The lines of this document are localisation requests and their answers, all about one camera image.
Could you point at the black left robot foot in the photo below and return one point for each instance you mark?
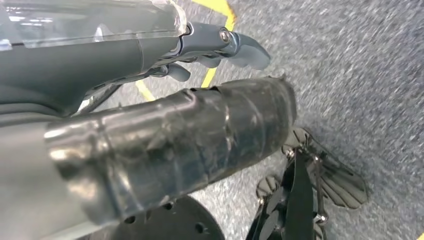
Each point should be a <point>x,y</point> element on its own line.
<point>341,185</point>

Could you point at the black robot hip disc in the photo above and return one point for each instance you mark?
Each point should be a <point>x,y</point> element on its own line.
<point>172,222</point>

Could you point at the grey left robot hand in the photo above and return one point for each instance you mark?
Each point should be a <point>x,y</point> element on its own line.
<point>149,149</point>

